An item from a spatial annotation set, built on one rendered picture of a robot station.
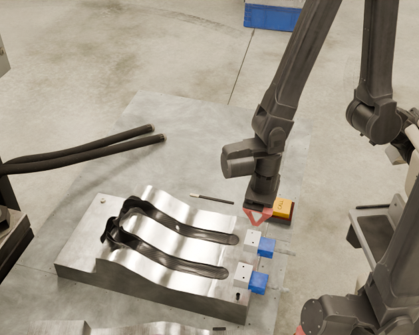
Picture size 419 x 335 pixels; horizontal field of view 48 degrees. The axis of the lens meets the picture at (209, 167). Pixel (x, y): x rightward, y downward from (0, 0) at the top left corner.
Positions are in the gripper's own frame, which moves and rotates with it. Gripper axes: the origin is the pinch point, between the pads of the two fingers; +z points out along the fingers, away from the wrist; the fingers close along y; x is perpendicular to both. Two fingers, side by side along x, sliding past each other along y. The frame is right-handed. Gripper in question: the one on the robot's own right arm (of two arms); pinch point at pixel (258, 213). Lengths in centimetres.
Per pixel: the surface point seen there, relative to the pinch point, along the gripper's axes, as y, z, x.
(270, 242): -0.9, 10.6, 4.2
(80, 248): 11.9, 16.4, -42.8
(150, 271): 15.7, 12.0, -21.8
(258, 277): 10.4, 10.7, 3.4
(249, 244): 2.5, 9.5, -0.7
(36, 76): -176, 105, -189
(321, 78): -236, 99, 12
